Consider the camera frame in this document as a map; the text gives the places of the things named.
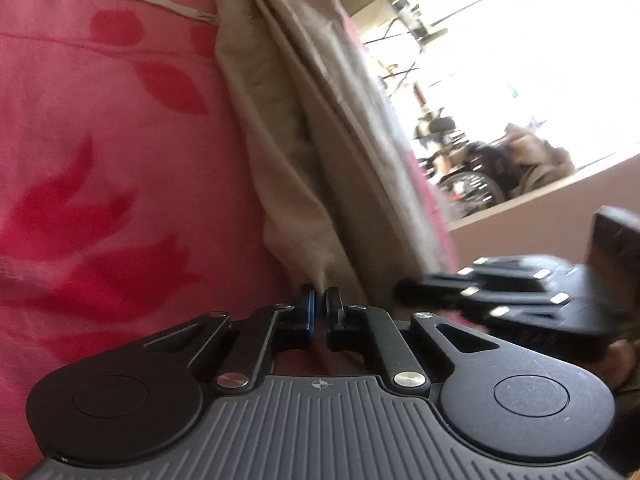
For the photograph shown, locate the pink floral blanket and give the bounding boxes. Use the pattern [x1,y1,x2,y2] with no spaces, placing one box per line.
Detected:
[0,0,467,480]

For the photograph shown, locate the folding table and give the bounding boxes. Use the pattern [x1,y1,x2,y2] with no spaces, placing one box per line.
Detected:
[360,0,452,92]

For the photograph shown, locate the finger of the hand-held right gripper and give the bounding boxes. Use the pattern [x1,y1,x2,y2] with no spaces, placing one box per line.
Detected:
[395,276,572,324]
[422,255,569,292]

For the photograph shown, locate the wheelchair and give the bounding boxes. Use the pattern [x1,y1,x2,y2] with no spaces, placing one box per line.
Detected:
[414,115,507,207]

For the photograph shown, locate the person's right hand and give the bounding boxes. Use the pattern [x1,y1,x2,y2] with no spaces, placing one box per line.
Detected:
[607,337,640,392]

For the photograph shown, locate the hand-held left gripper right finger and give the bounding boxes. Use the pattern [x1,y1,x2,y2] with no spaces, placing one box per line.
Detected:
[325,287,501,395]

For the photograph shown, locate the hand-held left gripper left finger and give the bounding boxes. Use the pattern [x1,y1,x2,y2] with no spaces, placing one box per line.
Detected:
[142,284,318,395]

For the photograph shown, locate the khaki pants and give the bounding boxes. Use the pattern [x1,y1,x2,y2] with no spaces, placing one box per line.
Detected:
[214,0,459,312]

